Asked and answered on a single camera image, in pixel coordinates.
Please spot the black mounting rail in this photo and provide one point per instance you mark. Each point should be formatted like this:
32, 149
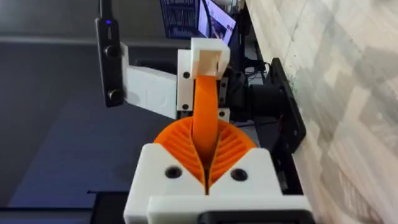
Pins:
287, 105

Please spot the bright computer monitor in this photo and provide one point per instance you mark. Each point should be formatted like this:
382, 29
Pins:
219, 21

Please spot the dark blue computer monitor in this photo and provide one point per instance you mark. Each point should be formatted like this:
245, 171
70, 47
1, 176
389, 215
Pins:
179, 17

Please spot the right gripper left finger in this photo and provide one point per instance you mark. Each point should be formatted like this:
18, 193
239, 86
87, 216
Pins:
155, 174

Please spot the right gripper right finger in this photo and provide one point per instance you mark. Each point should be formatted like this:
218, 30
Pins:
248, 177

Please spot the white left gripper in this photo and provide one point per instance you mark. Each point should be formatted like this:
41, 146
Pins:
149, 90

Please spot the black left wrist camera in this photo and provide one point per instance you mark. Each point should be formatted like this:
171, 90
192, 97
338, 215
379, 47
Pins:
110, 65

